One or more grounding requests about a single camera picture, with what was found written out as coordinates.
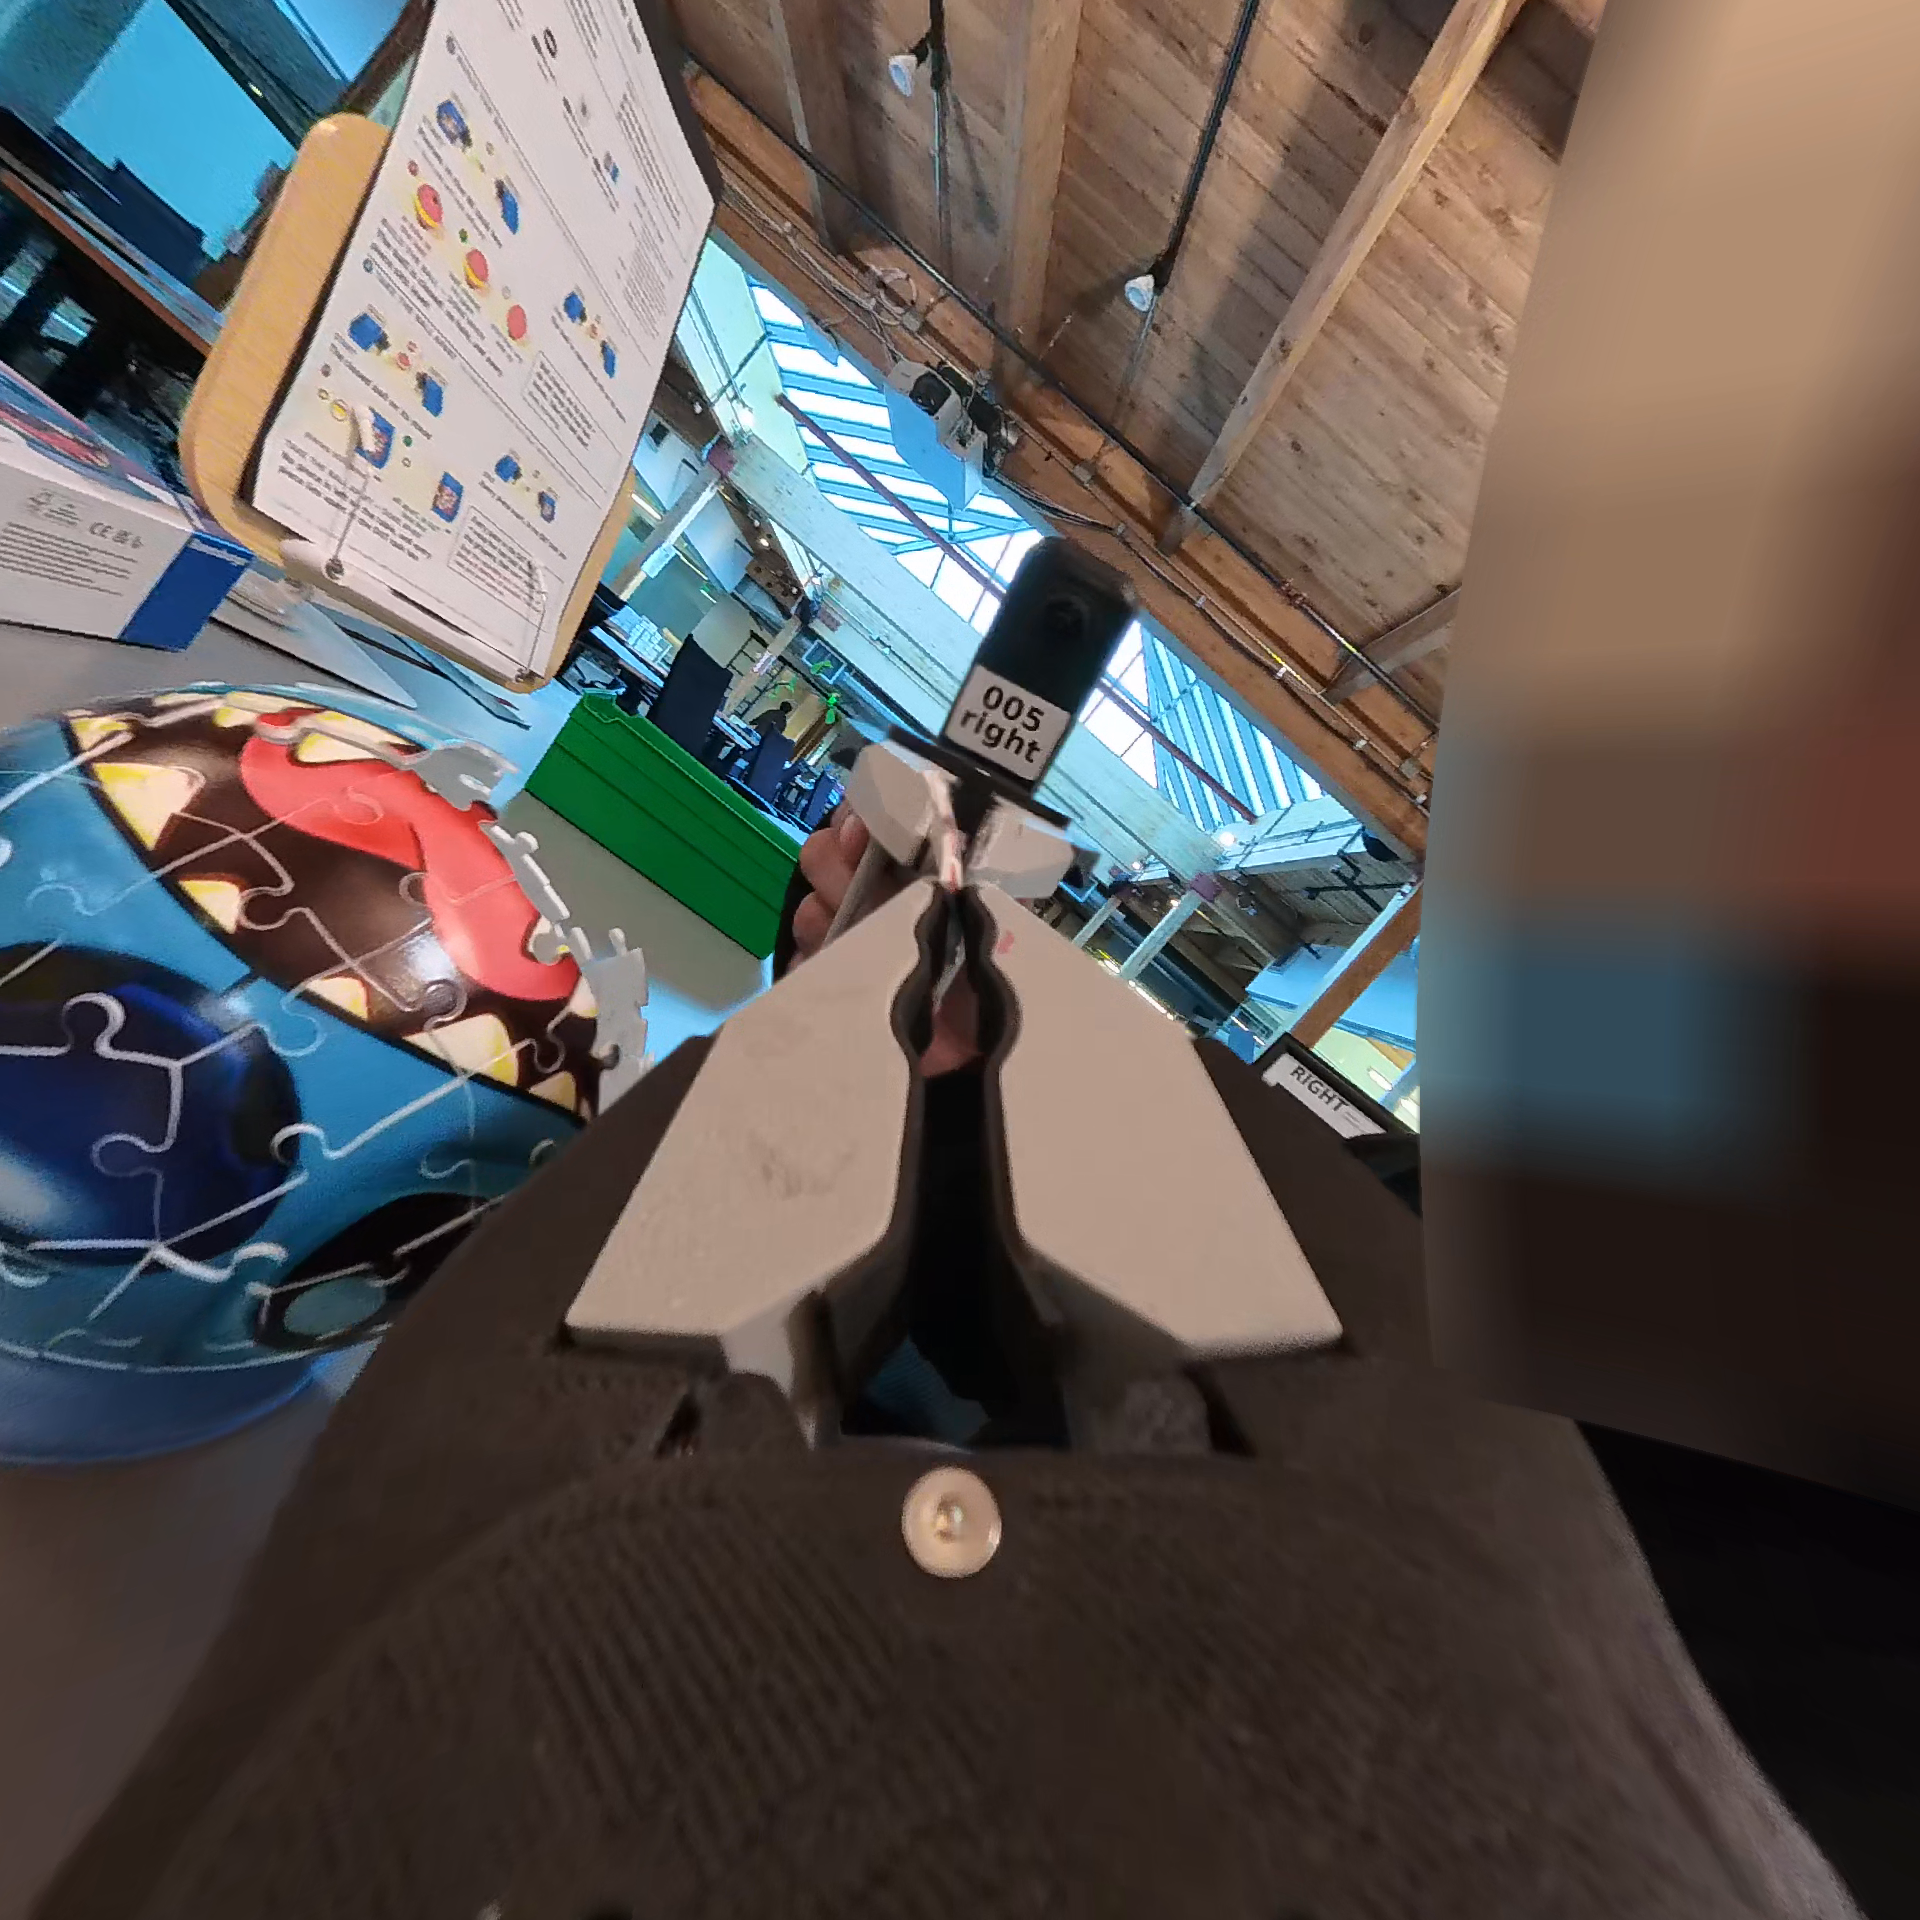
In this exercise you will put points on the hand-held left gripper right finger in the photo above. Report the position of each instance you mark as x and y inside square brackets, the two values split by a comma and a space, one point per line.
[1141, 1171]

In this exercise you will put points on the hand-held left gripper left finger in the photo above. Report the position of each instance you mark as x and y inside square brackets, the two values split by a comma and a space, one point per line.
[750, 1155]

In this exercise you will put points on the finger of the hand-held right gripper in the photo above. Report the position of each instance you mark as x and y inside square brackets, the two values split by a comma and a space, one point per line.
[1035, 858]
[892, 802]

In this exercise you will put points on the puzzle piece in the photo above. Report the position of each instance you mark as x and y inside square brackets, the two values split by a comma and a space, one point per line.
[953, 856]

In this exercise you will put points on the blue monster puzzle ball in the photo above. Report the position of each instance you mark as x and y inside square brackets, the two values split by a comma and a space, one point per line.
[224, 1049]

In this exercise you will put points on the white puzzle box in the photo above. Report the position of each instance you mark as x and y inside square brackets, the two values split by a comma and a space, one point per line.
[90, 523]

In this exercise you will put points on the person's right hand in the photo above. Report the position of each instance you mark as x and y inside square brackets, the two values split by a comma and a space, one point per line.
[828, 878]

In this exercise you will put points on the black box with white label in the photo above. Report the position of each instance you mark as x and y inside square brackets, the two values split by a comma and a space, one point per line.
[1334, 1102]

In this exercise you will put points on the dark office chair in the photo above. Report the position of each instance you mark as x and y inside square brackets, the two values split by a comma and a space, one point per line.
[693, 697]

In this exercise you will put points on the green plastic bin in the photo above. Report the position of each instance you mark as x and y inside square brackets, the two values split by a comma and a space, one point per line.
[661, 818]

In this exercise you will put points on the ceiling spot lamp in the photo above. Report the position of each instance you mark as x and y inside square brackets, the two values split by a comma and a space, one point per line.
[1146, 289]
[902, 66]

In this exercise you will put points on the printed instruction sheet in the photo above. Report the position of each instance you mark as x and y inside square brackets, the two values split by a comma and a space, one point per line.
[493, 301]

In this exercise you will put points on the wooden board stand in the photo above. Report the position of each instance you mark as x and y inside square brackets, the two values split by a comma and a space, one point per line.
[248, 329]

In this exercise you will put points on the ceiling mounted camera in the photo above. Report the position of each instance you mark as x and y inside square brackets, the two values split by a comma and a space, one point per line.
[945, 413]

